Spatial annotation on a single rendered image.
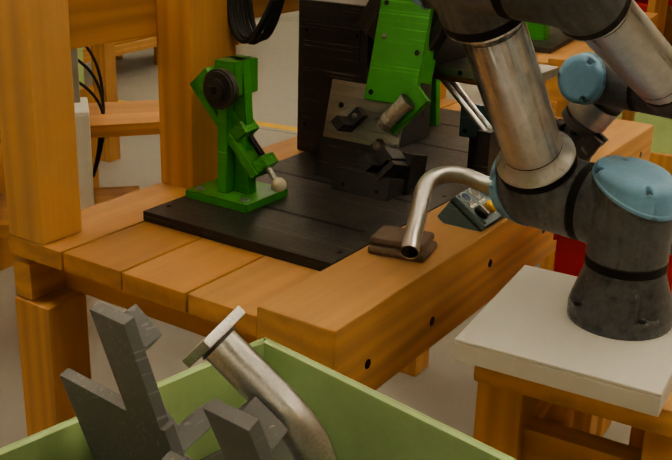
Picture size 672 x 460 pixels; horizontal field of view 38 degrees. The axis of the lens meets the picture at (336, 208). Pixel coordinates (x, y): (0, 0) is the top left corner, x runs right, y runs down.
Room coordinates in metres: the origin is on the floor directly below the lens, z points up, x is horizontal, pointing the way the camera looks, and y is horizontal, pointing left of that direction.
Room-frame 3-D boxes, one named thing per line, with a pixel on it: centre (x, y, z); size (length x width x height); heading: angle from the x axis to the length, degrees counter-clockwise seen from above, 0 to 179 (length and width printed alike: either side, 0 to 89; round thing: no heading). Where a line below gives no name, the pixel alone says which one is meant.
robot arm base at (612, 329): (1.31, -0.42, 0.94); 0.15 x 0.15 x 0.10
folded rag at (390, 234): (1.53, -0.11, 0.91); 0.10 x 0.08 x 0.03; 67
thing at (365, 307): (1.89, -0.36, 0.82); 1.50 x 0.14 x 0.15; 147
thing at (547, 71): (2.05, -0.25, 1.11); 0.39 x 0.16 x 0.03; 57
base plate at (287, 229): (2.04, -0.12, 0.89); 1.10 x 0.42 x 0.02; 147
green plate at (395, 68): (1.94, -0.13, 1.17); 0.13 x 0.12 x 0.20; 147
